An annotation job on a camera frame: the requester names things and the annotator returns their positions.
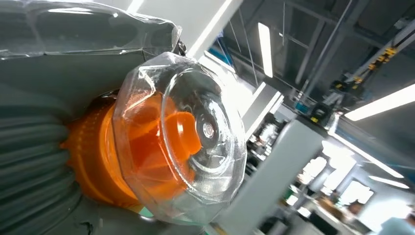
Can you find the white partition panel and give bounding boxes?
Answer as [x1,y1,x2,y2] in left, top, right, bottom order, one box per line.
[212,119,325,235]

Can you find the person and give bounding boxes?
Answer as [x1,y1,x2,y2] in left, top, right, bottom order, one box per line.
[369,211,415,235]

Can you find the orange bottle with clear cap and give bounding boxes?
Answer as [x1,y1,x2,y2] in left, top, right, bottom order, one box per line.
[60,51,249,226]

